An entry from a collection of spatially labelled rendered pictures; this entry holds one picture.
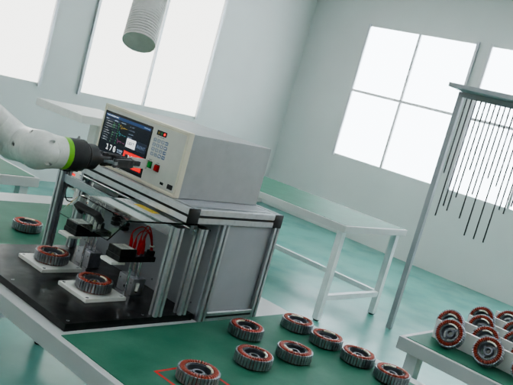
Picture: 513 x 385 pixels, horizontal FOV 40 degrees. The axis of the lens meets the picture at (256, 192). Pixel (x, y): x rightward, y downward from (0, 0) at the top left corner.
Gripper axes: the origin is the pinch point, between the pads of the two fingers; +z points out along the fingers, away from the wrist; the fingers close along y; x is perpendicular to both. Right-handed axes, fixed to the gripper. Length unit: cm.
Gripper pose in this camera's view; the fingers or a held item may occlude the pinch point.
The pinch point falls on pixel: (137, 163)
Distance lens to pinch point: 221.1
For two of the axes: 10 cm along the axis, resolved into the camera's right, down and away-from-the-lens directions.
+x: 2.7, -9.5, -1.4
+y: 7.1, 2.9, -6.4
